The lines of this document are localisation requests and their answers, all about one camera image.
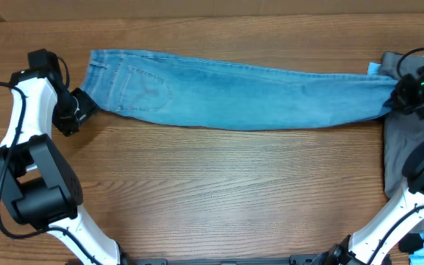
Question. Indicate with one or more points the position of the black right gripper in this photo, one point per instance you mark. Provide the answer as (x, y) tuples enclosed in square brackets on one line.
[(398, 97)]

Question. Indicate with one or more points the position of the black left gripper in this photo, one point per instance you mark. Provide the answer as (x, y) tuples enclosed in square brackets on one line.
[(89, 107)]

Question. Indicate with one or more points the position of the light blue denim jeans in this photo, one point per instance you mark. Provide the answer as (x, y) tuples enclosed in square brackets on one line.
[(175, 90)]

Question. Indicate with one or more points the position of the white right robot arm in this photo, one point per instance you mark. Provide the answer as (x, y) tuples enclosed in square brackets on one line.
[(404, 171)]

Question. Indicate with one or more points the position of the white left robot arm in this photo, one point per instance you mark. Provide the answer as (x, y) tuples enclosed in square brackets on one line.
[(39, 191)]

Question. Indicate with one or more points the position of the grey folded shirt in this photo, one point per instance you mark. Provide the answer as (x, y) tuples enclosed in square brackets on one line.
[(402, 133)]

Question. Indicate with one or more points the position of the black folded garment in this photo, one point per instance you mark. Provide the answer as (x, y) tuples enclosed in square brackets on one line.
[(411, 243)]

